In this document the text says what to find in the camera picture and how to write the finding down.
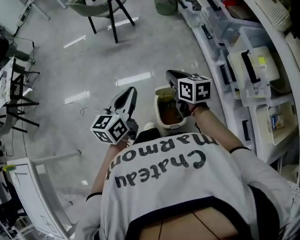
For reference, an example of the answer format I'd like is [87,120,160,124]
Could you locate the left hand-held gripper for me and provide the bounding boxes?
[90,86,140,145]

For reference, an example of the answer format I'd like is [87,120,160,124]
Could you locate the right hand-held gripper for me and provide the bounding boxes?
[165,69,213,118]

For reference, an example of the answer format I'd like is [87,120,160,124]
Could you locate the white trash bin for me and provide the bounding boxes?
[154,85,188,138]

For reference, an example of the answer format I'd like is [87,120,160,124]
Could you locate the person's left forearm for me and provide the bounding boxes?
[89,140,131,202]

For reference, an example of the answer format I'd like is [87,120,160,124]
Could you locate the person's right forearm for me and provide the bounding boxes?
[189,105,251,155]

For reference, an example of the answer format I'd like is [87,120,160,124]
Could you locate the cream open storage bin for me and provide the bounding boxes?
[254,100,299,146]

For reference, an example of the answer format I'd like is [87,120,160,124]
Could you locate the person's black trousers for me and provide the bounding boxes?
[133,128,162,145]

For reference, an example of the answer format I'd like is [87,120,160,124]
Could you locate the white shoe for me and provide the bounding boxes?
[142,121,158,135]

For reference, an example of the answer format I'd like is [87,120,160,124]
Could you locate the clear storage box, white lid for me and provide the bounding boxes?
[226,45,281,100]

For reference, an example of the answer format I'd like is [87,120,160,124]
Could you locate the clear plastic storage box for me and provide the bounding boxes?
[204,0,262,45]

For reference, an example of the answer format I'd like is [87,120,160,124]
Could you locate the green woven basket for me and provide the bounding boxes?
[153,0,179,16]

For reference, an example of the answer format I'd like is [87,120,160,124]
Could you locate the white printed t-shirt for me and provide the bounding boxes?
[74,131,294,240]

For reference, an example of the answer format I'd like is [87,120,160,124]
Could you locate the black metal stool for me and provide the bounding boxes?
[0,71,41,134]

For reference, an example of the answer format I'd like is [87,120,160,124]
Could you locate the white cabinet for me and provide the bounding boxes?
[5,150,81,240]

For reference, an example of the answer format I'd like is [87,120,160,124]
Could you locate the white shelf rack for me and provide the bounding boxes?
[179,0,300,202]

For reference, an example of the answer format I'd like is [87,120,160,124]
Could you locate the white printed sheet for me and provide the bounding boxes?
[0,55,16,115]

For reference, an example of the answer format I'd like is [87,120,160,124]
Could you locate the grey chair with black legs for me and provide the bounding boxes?
[65,0,136,44]

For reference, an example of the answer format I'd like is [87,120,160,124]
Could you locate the white power strip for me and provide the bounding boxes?
[15,4,32,28]

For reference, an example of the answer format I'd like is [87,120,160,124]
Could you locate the white floor cable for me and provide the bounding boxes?
[38,100,109,116]

